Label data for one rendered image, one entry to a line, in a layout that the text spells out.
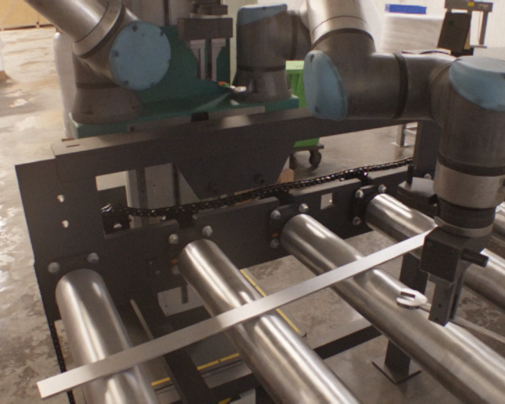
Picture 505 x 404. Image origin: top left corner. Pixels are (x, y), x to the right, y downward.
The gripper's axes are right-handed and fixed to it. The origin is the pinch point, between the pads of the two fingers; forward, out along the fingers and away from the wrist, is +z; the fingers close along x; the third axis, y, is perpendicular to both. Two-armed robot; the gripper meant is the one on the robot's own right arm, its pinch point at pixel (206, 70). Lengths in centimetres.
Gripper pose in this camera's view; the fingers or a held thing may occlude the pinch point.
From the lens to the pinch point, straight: 129.1
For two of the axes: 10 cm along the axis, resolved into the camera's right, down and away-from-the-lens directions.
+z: -0.1, 9.0, 4.3
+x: -8.7, 2.0, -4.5
